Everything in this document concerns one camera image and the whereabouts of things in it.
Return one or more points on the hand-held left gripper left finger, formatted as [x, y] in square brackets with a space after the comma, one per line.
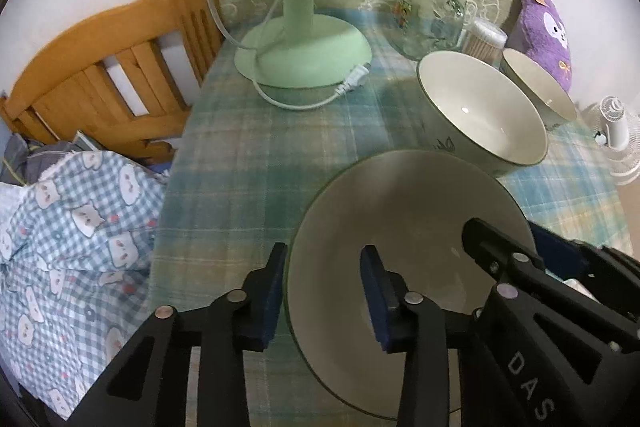
[272, 307]

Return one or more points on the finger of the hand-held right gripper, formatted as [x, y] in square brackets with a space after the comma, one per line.
[557, 247]
[500, 249]

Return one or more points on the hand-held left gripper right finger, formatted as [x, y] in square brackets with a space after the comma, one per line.
[374, 304]

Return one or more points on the grey ceramic bowl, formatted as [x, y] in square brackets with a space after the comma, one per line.
[545, 87]
[480, 107]
[400, 207]

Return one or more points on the white clip fan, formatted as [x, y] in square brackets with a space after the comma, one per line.
[616, 132]

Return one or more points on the purple plush bunny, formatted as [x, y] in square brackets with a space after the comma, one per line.
[542, 42]

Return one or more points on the cotton swab container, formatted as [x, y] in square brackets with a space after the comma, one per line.
[485, 39]

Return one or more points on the blue checked blanket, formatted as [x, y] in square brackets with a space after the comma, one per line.
[75, 232]

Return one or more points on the glass jar with dark lid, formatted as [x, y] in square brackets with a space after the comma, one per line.
[425, 22]

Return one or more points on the grey plaid cloth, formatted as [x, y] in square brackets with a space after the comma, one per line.
[45, 162]

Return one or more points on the wooden headboard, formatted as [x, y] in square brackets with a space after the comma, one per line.
[75, 57]

